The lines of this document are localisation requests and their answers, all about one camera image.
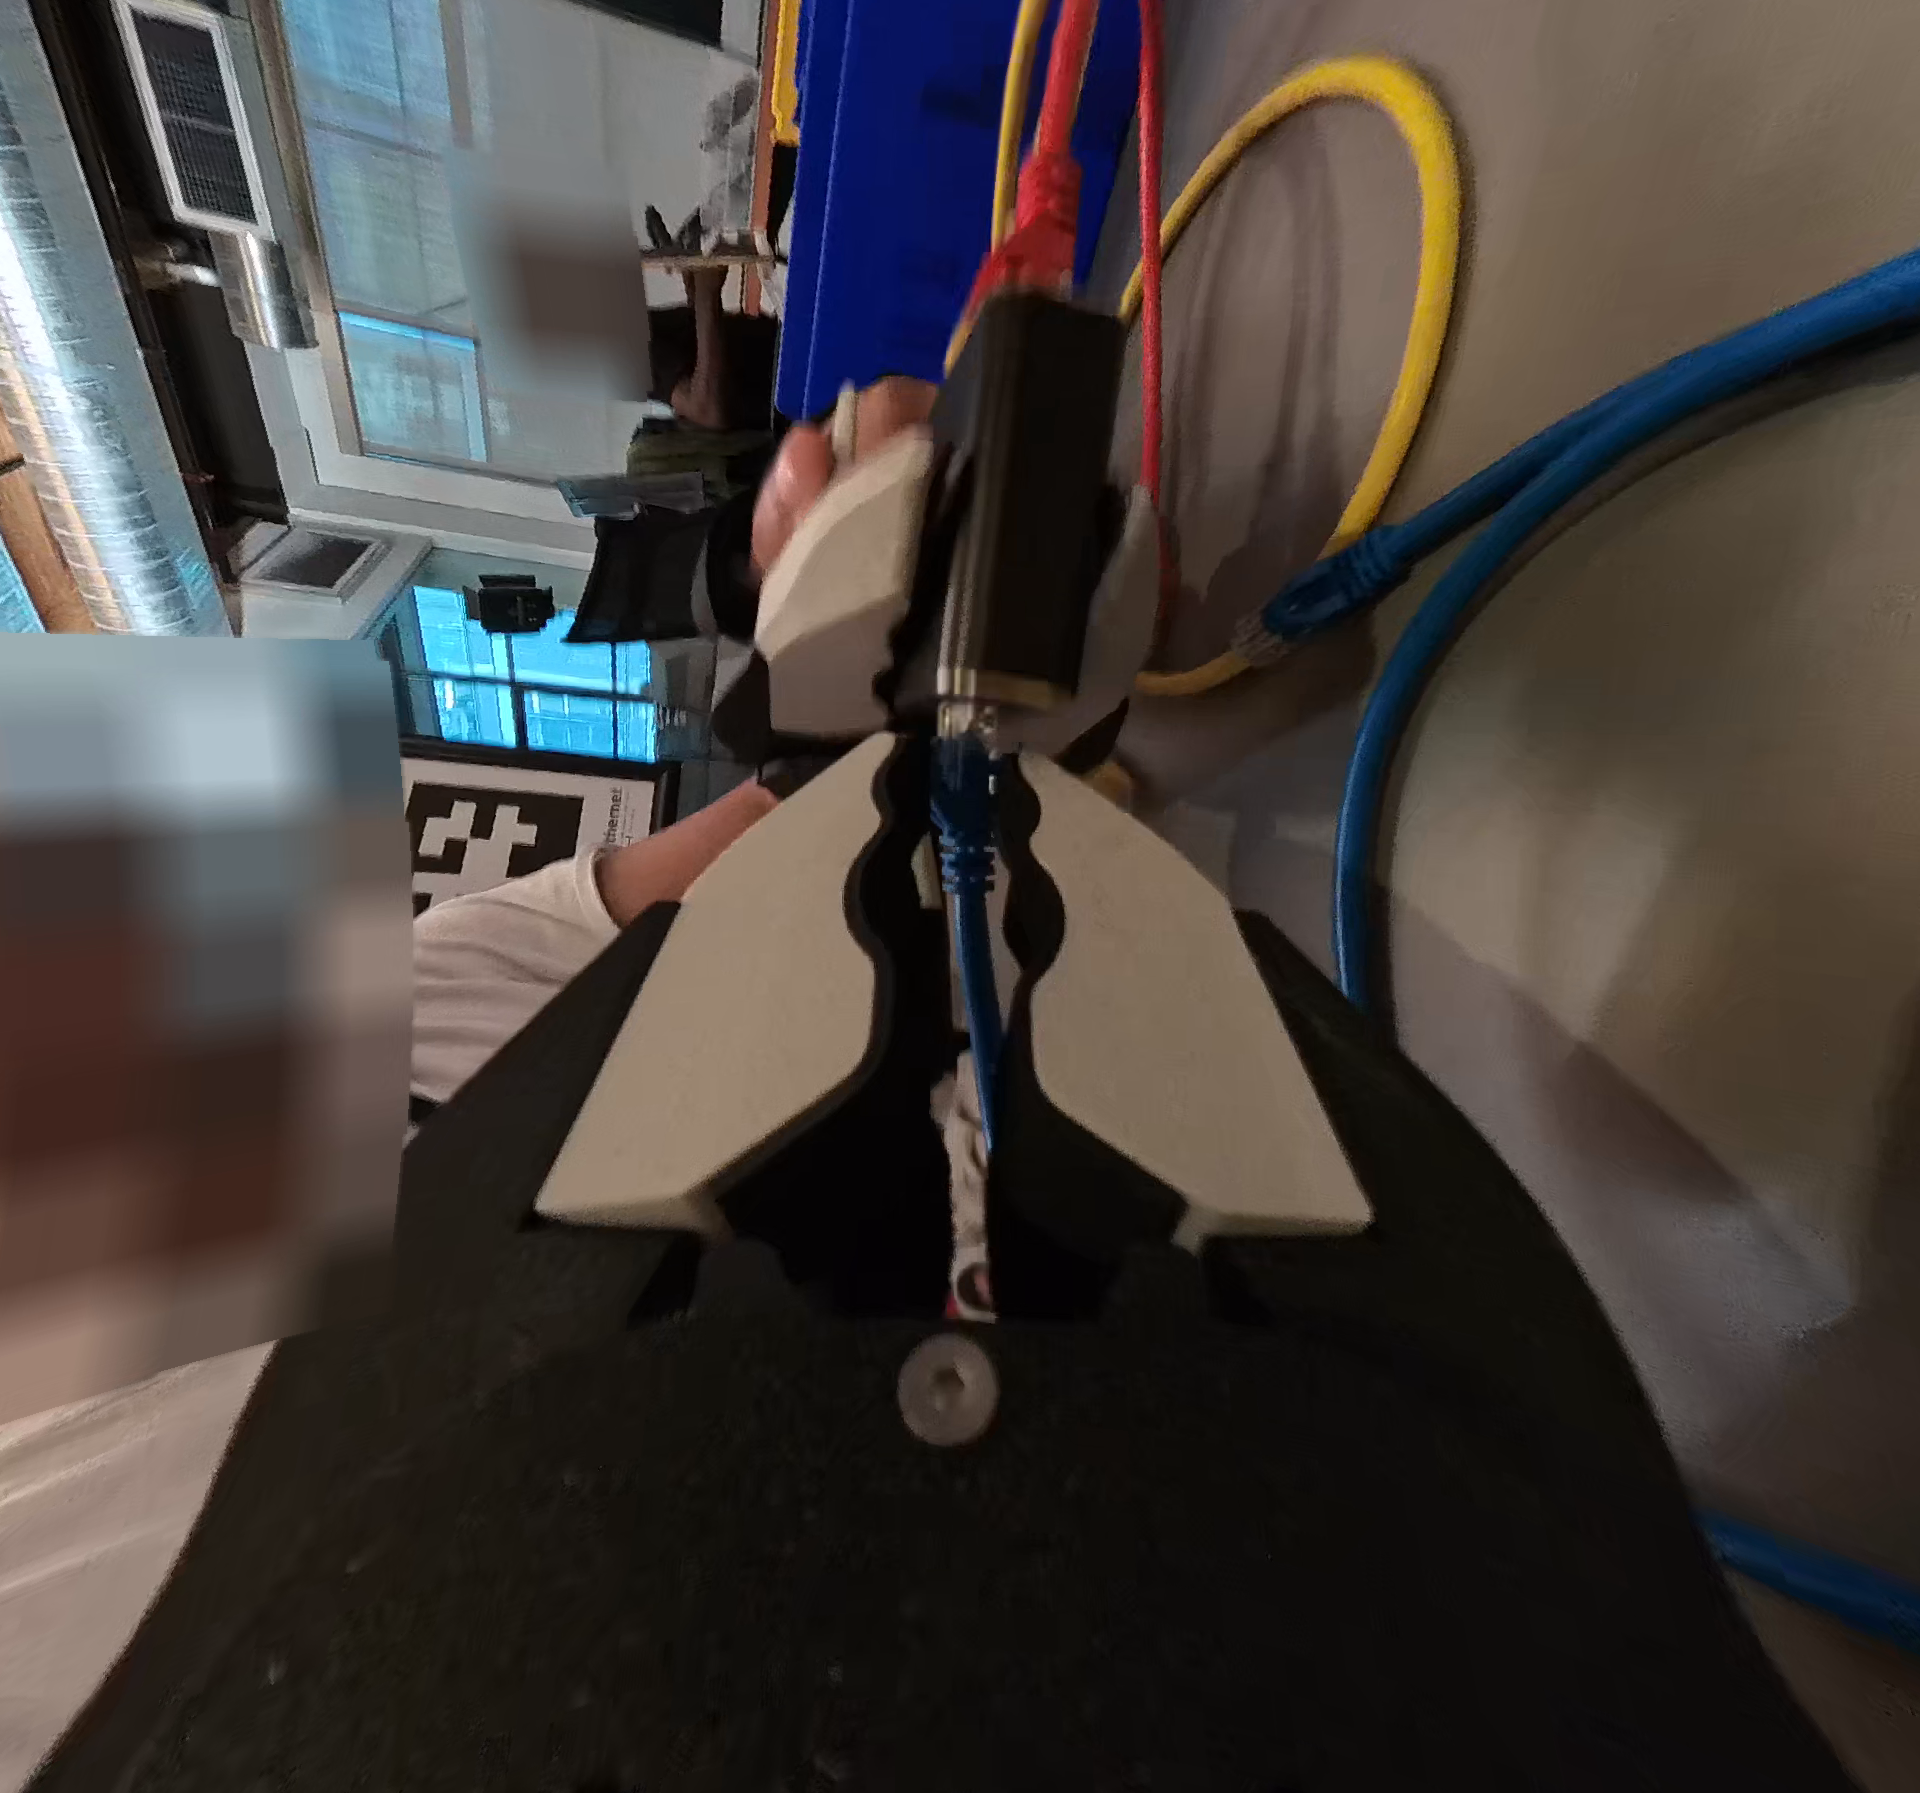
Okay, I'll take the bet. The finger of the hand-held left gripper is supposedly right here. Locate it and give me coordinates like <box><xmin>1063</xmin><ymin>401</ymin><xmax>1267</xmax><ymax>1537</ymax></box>
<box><xmin>1065</xmin><ymin>485</ymin><xmax>1172</xmax><ymax>748</ymax></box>
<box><xmin>751</xmin><ymin>429</ymin><xmax>944</xmax><ymax>743</ymax></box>

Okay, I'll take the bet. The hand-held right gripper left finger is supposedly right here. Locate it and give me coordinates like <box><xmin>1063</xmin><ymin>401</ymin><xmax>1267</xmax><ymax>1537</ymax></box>
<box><xmin>532</xmin><ymin>731</ymin><xmax>955</xmax><ymax>1321</ymax></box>

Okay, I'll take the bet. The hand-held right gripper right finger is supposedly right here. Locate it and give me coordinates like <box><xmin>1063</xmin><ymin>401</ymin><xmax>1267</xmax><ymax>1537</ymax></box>
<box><xmin>989</xmin><ymin>748</ymin><xmax>1378</xmax><ymax>1321</ymax></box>

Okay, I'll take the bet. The black ethernet adapter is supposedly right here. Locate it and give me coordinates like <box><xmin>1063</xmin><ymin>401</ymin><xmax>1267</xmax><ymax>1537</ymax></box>
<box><xmin>931</xmin><ymin>294</ymin><xmax>1135</xmax><ymax>720</ymax></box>

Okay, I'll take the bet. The blue ethernet cable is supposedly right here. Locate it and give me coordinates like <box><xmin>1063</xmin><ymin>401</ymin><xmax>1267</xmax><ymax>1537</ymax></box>
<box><xmin>923</xmin><ymin>248</ymin><xmax>1920</xmax><ymax>1652</ymax></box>

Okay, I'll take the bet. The red ethernet cable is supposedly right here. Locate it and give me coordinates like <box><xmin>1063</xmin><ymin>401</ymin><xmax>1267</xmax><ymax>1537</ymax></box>
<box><xmin>967</xmin><ymin>0</ymin><xmax>1175</xmax><ymax>524</ymax></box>

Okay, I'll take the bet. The yellow ethernet cable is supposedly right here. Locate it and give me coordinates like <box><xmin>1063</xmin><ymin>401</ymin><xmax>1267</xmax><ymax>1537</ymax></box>
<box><xmin>941</xmin><ymin>0</ymin><xmax>1466</xmax><ymax>803</ymax></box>

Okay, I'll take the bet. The blue plastic bin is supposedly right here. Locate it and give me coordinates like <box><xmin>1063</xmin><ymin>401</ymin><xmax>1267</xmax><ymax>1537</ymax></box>
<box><xmin>769</xmin><ymin>0</ymin><xmax>1205</xmax><ymax>427</ymax></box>

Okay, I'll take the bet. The person's left forearm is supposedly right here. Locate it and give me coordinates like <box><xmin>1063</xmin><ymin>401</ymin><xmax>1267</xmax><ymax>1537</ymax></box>
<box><xmin>594</xmin><ymin>777</ymin><xmax>785</xmax><ymax>930</ymax></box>

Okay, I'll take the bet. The person's left hand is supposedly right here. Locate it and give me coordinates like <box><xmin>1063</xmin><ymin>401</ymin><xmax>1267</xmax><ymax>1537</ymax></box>
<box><xmin>751</xmin><ymin>376</ymin><xmax>941</xmax><ymax>580</ymax></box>

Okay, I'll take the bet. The black framed white sign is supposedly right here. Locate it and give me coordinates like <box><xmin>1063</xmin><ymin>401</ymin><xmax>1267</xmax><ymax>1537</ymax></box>
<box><xmin>400</xmin><ymin>750</ymin><xmax>664</xmax><ymax>912</ymax></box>

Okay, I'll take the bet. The large glass window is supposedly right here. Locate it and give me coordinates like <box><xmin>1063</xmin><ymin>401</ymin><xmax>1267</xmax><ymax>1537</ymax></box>
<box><xmin>251</xmin><ymin>0</ymin><xmax>771</xmax><ymax>762</ymax></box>

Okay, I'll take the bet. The white vent grille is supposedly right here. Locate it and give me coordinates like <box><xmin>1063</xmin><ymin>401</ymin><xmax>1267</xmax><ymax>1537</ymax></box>
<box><xmin>109</xmin><ymin>0</ymin><xmax>283</xmax><ymax>240</ymax></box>

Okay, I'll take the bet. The silver ventilation duct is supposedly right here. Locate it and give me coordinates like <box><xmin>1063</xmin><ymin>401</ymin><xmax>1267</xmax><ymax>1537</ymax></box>
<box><xmin>113</xmin><ymin>0</ymin><xmax>327</xmax><ymax>356</ymax></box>
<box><xmin>0</xmin><ymin>0</ymin><xmax>230</xmax><ymax>643</ymax></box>

